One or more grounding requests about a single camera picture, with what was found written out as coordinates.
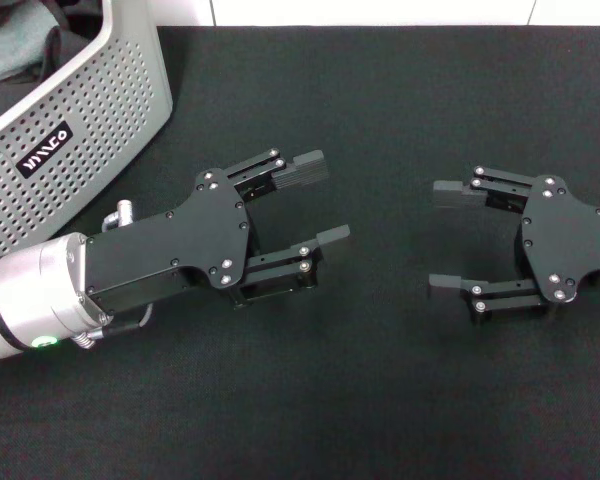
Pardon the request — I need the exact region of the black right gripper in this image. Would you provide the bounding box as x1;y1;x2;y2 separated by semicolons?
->
428;165;600;327

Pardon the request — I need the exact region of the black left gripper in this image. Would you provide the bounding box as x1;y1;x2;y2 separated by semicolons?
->
84;147;352;316

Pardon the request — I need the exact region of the grey yellow towel black trim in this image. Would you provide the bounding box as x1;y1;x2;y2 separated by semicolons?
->
0;19;62;87

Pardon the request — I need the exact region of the grey perforated storage box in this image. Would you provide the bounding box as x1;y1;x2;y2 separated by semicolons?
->
0;0;175;257

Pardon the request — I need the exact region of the silver plug on left wrist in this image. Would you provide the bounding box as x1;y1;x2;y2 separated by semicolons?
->
102;199;137;234

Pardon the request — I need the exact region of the black cloth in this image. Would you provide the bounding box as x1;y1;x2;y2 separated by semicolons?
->
0;0;107;132

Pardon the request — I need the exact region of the black cable with spring plug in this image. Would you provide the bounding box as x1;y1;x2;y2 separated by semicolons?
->
73;303;157;352

